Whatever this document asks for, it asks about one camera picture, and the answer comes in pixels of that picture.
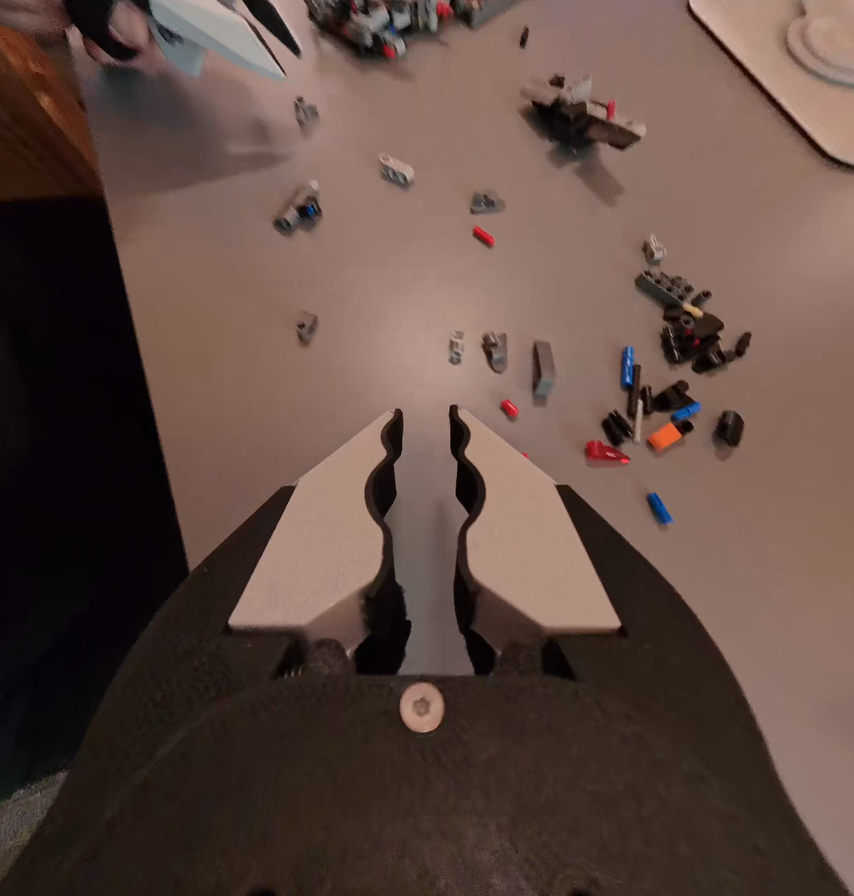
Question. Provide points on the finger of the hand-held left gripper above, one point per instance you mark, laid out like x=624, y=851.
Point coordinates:
x=273, y=21
x=217, y=28

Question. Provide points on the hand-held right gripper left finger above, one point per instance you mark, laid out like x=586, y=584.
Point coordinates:
x=308, y=560

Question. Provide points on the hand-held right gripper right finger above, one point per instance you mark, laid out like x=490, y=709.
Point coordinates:
x=539, y=560

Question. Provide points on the grey axle connector lego assembly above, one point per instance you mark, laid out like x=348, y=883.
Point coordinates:
x=294, y=210

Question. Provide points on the light grey lego beam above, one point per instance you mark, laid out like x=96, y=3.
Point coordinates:
x=397, y=170

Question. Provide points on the pile of small lego pieces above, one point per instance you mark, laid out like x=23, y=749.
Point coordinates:
x=686, y=336

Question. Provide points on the dark grey lego wedge piece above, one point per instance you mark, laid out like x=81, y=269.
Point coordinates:
x=486, y=204
x=495, y=353

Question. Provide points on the black grey lego wing assembly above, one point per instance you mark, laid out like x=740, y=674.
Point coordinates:
x=588, y=122

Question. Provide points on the lego car chassis model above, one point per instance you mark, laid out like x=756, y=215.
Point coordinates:
x=378, y=21

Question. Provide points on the red translucent lego piece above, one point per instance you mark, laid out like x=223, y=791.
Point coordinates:
x=604, y=453

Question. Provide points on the blue lego pin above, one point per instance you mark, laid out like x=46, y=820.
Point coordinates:
x=659, y=509

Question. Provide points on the grey lego joint piece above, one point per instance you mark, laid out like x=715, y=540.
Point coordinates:
x=456, y=347

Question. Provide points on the black round lego piece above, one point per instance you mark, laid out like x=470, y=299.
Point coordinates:
x=729, y=427

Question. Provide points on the dark grey lego pin connector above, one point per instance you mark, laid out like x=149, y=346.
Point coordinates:
x=306, y=326

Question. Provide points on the small light grey lego connector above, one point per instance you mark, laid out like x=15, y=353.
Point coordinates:
x=654, y=250

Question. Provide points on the person's left hand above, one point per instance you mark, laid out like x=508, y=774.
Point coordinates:
x=129, y=28

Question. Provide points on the white stand base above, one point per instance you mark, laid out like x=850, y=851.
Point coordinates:
x=763, y=56

